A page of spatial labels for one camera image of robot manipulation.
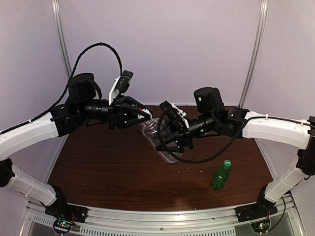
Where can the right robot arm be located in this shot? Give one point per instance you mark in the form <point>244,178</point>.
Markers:
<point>241,123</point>

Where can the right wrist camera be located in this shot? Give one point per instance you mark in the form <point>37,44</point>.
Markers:
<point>174,113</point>

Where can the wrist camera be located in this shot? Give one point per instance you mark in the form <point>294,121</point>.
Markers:
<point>174,113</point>
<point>120,86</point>

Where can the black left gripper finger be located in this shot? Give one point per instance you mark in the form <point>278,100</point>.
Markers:
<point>134,120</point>
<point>131,101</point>

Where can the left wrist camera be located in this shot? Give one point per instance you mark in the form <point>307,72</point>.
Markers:
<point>120,86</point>

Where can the front aluminium rail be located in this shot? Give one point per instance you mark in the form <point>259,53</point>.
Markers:
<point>222,221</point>

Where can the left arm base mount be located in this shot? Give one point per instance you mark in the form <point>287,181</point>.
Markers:
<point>62,210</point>

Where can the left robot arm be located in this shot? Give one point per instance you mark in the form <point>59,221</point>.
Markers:
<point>83,103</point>

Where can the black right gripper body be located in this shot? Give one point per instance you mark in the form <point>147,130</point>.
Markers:
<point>184,133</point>

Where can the circuit board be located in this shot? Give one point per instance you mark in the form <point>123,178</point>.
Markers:
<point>61,227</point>
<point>261,227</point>

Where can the right circuit board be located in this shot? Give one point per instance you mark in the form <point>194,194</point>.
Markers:
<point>261,227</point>

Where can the clear plastic bottle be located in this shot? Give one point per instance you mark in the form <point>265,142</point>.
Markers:
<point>150,132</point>

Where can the aluminium frame post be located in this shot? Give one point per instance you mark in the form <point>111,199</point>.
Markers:
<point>260,29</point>
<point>61,36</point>

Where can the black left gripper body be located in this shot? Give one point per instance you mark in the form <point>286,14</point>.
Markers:
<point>113,113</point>

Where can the white flip bottle cap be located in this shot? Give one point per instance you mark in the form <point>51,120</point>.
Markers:
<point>149,112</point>

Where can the right aluminium frame post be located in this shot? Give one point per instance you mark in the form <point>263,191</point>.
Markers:
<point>260,29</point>

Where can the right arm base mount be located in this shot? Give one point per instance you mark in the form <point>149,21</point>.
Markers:
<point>262,208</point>

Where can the left aluminium frame post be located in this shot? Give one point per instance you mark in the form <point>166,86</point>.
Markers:
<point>61,36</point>

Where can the left circuit board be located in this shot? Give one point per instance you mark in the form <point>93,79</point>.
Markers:
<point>61,227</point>

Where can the green plastic bottle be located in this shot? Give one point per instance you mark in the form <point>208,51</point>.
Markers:
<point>220,177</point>

